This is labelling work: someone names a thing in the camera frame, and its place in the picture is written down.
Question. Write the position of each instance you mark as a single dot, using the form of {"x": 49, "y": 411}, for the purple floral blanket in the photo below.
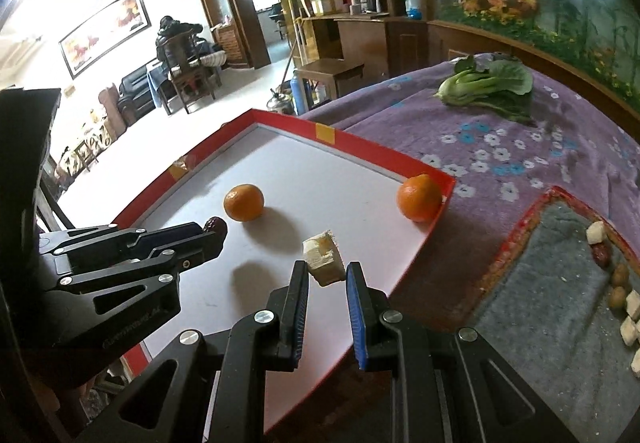
{"x": 500, "y": 158}

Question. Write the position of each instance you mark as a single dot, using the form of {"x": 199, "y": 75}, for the wooden stool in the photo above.
{"x": 330, "y": 70}

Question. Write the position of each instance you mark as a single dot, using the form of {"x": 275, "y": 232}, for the wooden cabinet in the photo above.
{"x": 365, "y": 40}

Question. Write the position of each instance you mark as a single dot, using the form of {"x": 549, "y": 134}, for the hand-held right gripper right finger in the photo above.
{"x": 356, "y": 318}

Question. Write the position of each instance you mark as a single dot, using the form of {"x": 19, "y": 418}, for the red date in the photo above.
{"x": 216, "y": 224}
{"x": 601, "y": 255}

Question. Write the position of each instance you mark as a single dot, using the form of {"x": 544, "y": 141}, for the wooden chair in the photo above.
{"x": 189, "y": 75}

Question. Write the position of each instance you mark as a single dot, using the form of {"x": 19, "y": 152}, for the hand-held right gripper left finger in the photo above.
{"x": 300, "y": 308}

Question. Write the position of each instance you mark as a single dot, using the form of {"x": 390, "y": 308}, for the green bok choy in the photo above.
{"x": 480, "y": 83}

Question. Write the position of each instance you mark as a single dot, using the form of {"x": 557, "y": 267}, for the grey mat with red border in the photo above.
{"x": 550, "y": 298}

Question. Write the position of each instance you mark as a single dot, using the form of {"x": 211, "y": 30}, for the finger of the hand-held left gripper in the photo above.
{"x": 170, "y": 232}
{"x": 125, "y": 293}

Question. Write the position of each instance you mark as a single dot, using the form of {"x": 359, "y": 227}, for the brown longan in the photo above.
{"x": 621, "y": 275}
{"x": 617, "y": 298}

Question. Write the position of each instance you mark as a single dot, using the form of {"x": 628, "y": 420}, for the wooden headboard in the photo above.
{"x": 500, "y": 40}

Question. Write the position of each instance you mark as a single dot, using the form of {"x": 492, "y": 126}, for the red tray with white base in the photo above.
{"x": 320, "y": 183}

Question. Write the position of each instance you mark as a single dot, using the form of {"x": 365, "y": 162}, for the framed wall painting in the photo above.
{"x": 105, "y": 30}

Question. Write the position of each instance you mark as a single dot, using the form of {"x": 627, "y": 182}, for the orange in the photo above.
{"x": 419, "y": 198}
{"x": 243, "y": 203}

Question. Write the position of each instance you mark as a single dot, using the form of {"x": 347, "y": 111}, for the blue bottle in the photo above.
{"x": 297, "y": 95}

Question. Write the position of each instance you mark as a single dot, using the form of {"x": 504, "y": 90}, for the wicker basket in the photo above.
{"x": 227, "y": 40}

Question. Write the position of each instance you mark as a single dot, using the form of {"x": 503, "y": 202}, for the dark sofa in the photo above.
{"x": 132, "y": 90}

